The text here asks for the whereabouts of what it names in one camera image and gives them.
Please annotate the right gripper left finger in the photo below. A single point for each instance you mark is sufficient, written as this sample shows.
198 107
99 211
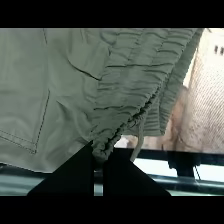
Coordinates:
74 176

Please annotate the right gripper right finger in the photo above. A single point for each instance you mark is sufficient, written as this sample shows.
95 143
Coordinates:
128 178

